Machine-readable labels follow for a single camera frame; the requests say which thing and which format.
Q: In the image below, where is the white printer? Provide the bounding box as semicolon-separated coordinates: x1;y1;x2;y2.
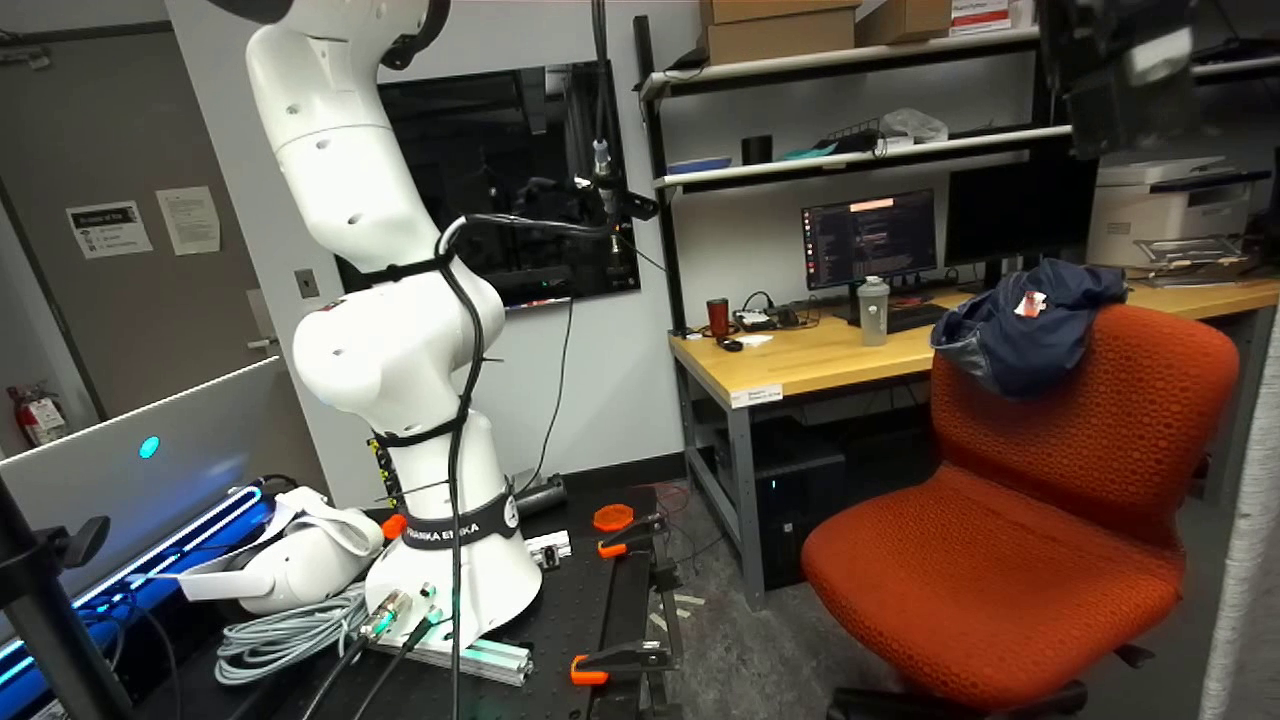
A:
1086;156;1273;271

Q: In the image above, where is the dark monitor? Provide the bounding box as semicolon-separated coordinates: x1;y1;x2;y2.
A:
944;148;1101;293

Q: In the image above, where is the clear plastic bag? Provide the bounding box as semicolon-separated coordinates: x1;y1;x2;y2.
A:
879;107;950;144

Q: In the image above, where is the navy jacket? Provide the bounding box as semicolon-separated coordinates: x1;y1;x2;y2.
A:
929;257;1130;400

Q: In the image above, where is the lit monitor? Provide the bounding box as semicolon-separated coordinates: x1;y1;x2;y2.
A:
801;189;940;293

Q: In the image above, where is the black keyboard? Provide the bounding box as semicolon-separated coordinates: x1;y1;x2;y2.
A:
848;300;951;335

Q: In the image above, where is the grey water bottle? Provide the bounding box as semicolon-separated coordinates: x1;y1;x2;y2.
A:
857;276;892;348

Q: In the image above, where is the stack of cardboard boxes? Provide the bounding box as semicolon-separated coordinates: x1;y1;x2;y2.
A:
698;0;1037;68

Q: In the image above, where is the workbench with shelves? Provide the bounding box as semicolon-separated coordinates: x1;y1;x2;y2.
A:
633;14;1280;613

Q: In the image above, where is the orange office chair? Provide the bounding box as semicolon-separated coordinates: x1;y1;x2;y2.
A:
799;300;1242;720

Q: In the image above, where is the black computer tower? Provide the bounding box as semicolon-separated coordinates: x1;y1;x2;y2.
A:
752;418;853;593

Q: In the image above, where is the orange black clamp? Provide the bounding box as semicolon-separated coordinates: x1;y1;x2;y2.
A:
597;514;668;559
570;640;673;687

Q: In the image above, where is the black cylinder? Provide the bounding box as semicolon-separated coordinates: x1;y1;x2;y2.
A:
514;474;569;517

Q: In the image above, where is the paper notice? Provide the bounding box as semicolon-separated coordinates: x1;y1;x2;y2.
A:
156;185;222;256
66;200;154;261

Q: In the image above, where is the white headset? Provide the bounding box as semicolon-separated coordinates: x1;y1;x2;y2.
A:
178;486;387;617

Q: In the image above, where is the silver laptop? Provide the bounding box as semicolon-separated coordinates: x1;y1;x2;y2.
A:
0;355;331;691

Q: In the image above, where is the grey door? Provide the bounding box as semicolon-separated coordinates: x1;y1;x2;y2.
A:
0;18;303;456

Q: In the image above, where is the red fire extinguisher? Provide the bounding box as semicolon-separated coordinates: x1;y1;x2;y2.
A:
7;384;68;448

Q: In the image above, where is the camera on mount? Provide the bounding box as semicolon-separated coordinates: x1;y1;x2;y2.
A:
572;0;663;293

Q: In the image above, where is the black wall screen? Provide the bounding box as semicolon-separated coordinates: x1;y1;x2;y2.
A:
334;60;643;312

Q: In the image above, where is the black cable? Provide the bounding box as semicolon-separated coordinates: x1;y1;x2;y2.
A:
298;589;414;720
350;604;447;720
516;298;577;493

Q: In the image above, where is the aluminium rail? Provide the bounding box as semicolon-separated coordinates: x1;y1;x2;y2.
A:
368;630;533;687

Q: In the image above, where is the door handle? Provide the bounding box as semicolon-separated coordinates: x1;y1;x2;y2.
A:
246;289;282;352

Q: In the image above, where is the coil of grey cable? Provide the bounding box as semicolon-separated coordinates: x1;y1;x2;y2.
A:
214;583;373;687

